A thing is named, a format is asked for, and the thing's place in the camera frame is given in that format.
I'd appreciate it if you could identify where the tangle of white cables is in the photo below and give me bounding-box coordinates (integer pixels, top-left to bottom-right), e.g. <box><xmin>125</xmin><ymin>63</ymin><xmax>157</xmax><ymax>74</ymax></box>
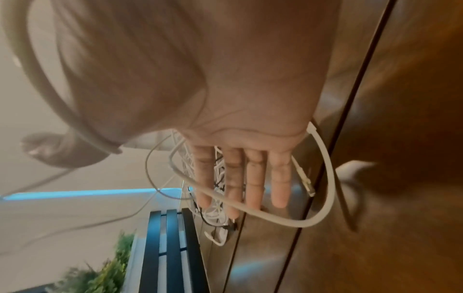
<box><xmin>144</xmin><ymin>128</ymin><xmax>317</xmax><ymax>247</ymax></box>

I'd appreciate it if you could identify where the person's right hand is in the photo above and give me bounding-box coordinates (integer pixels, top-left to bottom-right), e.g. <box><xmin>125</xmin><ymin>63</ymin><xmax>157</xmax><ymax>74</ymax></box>
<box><xmin>21</xmin><ymin>0</ymin><xmax>342</xmax><ymax>218</ymax></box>

